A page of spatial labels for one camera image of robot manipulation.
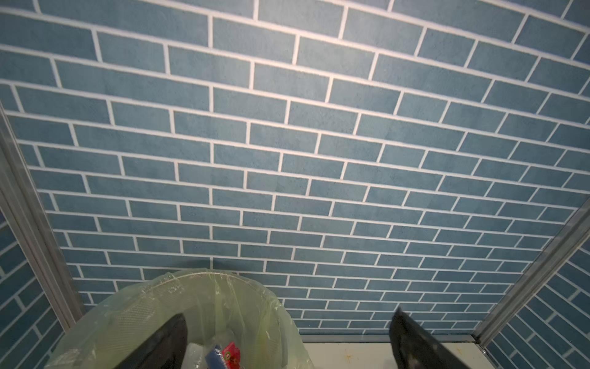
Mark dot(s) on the blue red label bottle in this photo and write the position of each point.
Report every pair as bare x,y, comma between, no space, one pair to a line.
227,357

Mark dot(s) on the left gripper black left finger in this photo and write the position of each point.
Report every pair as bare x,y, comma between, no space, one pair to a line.
165,348

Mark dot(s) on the green lined trash bin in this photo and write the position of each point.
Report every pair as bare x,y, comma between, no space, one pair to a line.
152,324

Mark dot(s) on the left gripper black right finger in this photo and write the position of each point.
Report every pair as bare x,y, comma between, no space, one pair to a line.
413,347

